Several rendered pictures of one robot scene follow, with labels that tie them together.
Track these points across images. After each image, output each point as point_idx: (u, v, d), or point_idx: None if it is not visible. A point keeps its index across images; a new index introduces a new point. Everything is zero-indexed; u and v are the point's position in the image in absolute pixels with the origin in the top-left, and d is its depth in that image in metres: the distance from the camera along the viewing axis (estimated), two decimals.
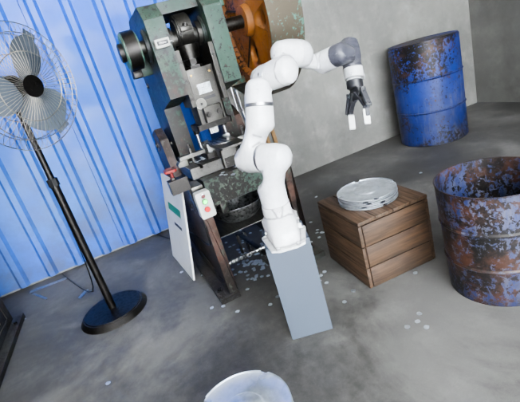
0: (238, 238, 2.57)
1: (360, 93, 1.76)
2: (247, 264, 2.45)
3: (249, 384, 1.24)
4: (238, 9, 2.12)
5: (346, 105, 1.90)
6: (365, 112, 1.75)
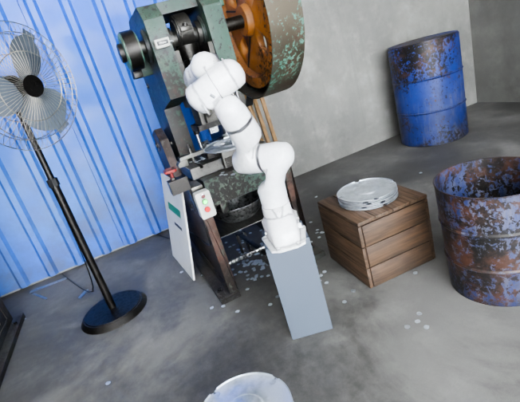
0: (238, 238, 2.57)
1: None
2: (247, 264, 2.45)
3: None
4: (241, 31, 2.20)
5: None
6: None
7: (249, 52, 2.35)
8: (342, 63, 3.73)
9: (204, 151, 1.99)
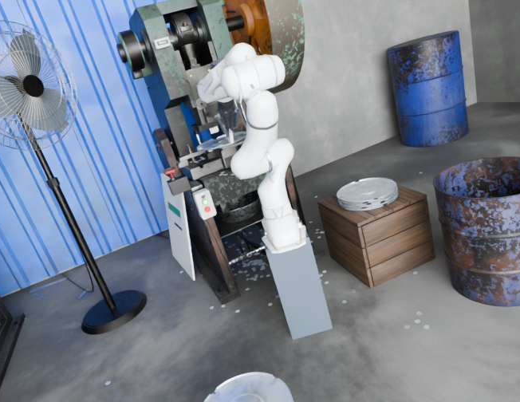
0: (238, 238, 2.57)
1: (236, 115, 1.91)
2: (247, 264, 2.45)
3: (237, 135, 2.18)
4: None
5: (222, 125, 1.90)
6: (232, 133, 1.96)
7: (239, 33, 2.37)
8: (342, 63, 3.73)
9: (225, 145, 1.99)
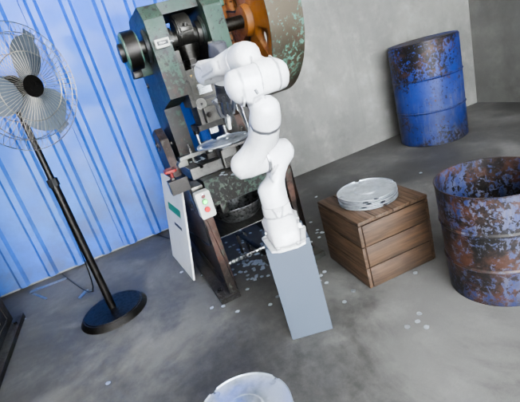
0: (238, 238, 2.57)
1: None
2: (247, 264, 2.45)
3: (209, 147, 2.07)
4: (241, 9, 2.10)
5: (219, 110, 1.85)
6: (230, 119, 1.91)
7: None
8: (342, 63, 3.73)
9: (221, 136, 2.26)
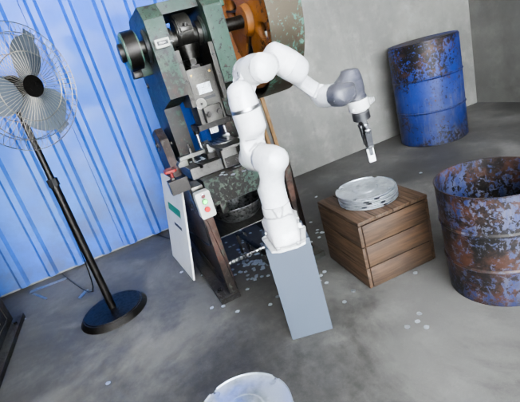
0: (238, 238, 2.57)
1: (364, 134, 1.71)
2: (247, 264, 2.45)
3: (345, 191, 2.03)
4: (242, 33, 2.19)
5: (361, 135, 1.80)
6: (369, 151, 1.77)
7: None
8: (342, 63, 3.73)
9: (380, 177, 2.07)
